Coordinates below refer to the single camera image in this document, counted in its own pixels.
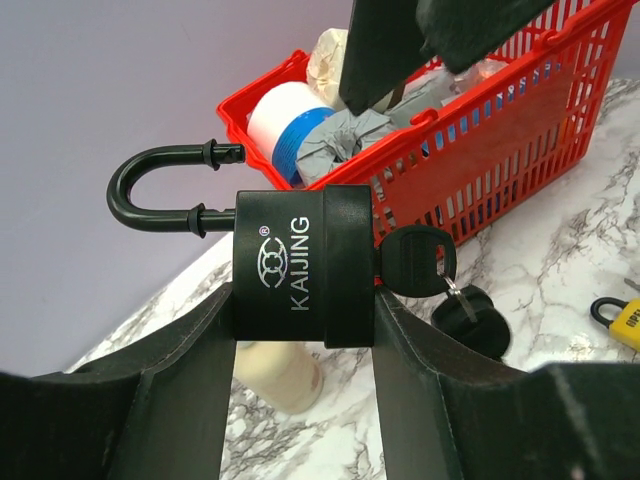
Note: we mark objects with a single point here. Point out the white blue paper roll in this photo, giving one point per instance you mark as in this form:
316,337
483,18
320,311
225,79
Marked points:
281,121

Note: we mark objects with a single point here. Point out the red plastic shopping basket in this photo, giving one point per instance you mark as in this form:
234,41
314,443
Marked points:
460,167

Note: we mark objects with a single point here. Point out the beige pump lotion bottle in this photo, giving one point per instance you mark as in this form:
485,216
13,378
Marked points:
283,374

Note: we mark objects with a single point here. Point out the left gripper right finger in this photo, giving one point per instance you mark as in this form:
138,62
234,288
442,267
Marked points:
447,412

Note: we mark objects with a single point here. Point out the grey wrapped paper roll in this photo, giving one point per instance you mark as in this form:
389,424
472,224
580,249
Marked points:
338,139

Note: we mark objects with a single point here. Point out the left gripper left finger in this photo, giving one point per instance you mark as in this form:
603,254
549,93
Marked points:
156,409

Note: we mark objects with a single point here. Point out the yellow black padlock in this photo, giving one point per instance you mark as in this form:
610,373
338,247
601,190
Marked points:
624,328

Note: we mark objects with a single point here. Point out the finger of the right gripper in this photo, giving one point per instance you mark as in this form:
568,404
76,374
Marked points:
384,47
462,33

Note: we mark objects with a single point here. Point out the grey carton box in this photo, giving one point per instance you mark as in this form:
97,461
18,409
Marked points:
429,96

